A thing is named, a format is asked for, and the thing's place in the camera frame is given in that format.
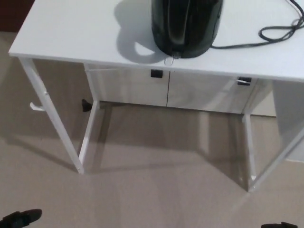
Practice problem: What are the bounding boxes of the white table with metal legs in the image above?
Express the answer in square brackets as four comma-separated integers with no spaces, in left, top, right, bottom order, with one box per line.
[9,0,304,192]

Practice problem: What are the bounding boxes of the black electric kettle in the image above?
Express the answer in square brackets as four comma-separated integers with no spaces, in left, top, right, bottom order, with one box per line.
[151,0,225,60]

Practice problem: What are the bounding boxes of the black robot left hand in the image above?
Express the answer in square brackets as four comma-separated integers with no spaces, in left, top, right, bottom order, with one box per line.
[0,209,43,228]

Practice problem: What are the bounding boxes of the black kettle power cable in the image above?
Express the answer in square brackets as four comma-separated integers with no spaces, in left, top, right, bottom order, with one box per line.
[210,0,304,49]

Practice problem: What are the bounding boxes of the clear kettle switch lever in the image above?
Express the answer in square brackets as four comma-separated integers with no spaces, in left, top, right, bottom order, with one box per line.
[163,53,181,66]

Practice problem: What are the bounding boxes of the white hook on table leg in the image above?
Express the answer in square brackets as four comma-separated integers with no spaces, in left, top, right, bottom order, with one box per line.
[29,102,45,112]

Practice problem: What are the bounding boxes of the dark brown wooden door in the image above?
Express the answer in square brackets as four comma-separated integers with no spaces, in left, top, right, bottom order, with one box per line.
[0,0,32,33]

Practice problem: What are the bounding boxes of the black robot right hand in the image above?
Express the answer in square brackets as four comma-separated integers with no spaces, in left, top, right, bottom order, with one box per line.
[261,222,304,228]

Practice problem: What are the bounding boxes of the small black floor object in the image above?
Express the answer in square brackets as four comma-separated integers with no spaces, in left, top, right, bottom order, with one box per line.
[81,99,92,112]

